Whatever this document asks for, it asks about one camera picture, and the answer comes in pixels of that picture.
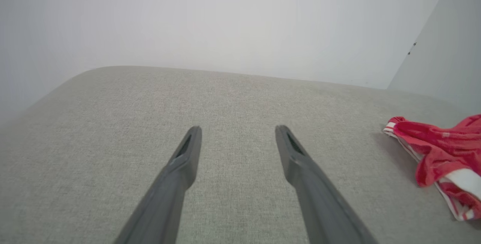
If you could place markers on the red and white shirt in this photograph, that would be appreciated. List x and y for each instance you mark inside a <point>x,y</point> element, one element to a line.
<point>439,150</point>

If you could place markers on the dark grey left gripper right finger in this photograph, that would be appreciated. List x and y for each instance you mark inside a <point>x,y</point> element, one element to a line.
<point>319,214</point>

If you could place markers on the grey fabric sofa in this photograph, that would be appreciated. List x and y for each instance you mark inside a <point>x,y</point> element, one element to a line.
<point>240,97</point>

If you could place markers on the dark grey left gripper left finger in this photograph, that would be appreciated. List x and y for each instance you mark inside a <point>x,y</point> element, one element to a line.
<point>161,214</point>

